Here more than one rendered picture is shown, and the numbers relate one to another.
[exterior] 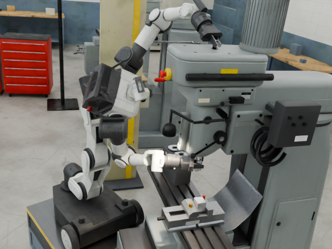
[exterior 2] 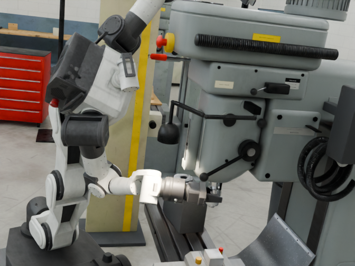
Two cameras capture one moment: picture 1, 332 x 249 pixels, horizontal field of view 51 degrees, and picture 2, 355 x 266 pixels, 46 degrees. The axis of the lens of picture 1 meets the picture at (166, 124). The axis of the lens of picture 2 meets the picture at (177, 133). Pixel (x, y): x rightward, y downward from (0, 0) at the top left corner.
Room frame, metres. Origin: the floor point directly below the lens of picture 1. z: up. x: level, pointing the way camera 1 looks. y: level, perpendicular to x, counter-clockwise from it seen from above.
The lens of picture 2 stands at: (0.36, -0.12, 1.88)
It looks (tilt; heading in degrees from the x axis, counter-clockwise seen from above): 17 degrees down; 3
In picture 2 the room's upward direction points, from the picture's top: 7 degrees clockwise
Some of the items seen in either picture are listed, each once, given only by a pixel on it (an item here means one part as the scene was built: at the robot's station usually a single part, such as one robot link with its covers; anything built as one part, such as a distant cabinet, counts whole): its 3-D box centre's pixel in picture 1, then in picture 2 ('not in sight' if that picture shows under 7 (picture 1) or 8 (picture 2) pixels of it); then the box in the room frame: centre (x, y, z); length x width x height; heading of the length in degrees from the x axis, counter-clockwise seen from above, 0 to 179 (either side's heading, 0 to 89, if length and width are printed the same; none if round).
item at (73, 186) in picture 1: (86, 186); (54, 229); (2.22, 0.56, 0.68); 0.21 x 0.20 x 0.13; 42
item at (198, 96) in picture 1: (216, 89); (245, 75); (1.75, -0.24, 1.68); 0.34 x 0.24 x 0.10; 109
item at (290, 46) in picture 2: (230, 76); (268, 47); (1.61, -0.28, 1.79); 0.45 x 0.04 x 0.04; 109
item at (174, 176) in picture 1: (176, 163); (184, 201); (2.10, -0.10, 1.01); 0.22 x 0.12 x 0.20; 27
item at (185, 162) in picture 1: (182, 162); (188, 192); (1.73, -0.11, 1.23); 0.13 x 0.12 x 0.10; 4
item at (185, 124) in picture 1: (184, 131); (192, 139); (1.70, -0.10, 1.45); 0.04 x 0.04 x 0.21; 19
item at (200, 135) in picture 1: (204, 126); (224, 134); (1.74, -0.21, 1.47); 0.21 x 0.19 x 0.32; 19
